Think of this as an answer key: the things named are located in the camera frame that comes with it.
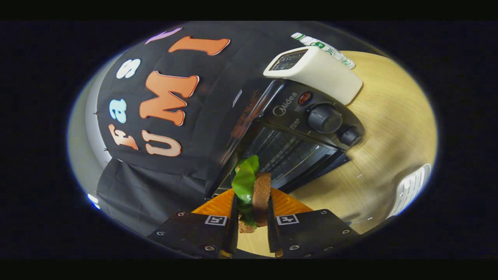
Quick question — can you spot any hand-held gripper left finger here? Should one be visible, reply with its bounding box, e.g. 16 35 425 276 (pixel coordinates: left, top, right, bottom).
147 189 238 259

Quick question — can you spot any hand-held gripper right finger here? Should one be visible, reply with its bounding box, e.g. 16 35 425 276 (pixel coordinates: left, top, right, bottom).
267 187 360 259

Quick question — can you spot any brown bread lettuce sandwich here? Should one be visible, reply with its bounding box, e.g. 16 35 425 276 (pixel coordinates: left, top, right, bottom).
231 155 272 234

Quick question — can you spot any black toaster oven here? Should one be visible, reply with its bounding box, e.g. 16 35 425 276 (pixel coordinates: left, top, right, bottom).
212 78 365 199

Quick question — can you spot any white pop-up toaster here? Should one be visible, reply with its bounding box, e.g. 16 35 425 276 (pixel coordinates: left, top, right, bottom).
263 46 363 105

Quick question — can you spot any black backdrop cloth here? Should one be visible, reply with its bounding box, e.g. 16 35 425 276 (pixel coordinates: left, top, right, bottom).
95 21 308 236

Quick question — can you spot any white slotted tray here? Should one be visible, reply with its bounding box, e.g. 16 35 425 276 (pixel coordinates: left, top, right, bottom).
387 163 431 218

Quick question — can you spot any white bottle with green label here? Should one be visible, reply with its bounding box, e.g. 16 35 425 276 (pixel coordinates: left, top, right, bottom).
291 32 356 70

